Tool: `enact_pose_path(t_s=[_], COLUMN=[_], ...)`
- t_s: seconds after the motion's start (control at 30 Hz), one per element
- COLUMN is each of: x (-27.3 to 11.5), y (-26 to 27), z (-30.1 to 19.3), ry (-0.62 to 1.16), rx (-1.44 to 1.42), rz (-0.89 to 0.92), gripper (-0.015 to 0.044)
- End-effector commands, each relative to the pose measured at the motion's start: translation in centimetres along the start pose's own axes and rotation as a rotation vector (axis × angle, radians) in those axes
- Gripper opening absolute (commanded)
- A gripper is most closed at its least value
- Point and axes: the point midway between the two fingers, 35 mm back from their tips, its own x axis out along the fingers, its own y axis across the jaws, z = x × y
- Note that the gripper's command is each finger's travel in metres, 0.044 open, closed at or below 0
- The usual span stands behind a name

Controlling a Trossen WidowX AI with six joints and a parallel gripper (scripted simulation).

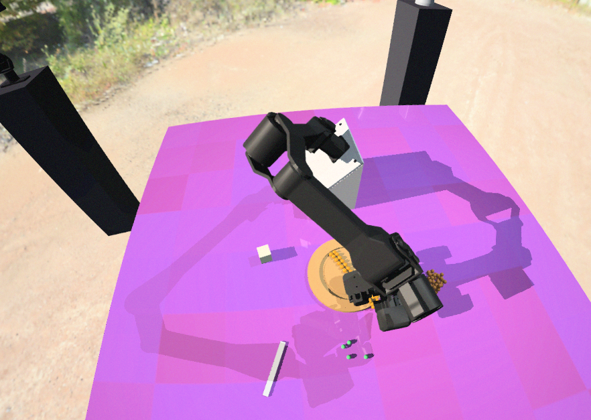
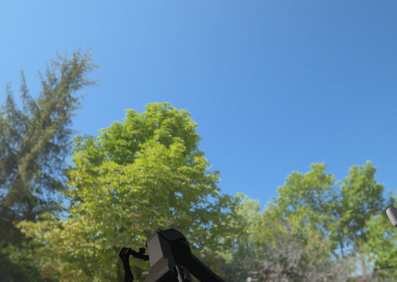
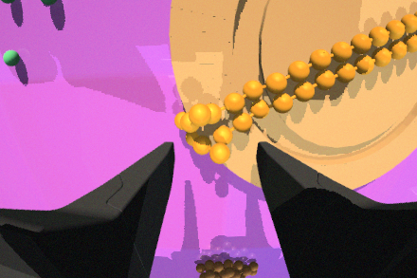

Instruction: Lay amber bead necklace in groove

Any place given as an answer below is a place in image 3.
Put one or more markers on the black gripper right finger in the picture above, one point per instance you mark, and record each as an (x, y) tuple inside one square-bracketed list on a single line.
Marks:
[(327, 230)]

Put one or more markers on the light orange round board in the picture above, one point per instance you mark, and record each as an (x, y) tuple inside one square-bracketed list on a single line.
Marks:
[(353, 133)]

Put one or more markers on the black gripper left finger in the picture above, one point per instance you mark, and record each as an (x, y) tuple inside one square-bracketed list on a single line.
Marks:
[(109, 233)]

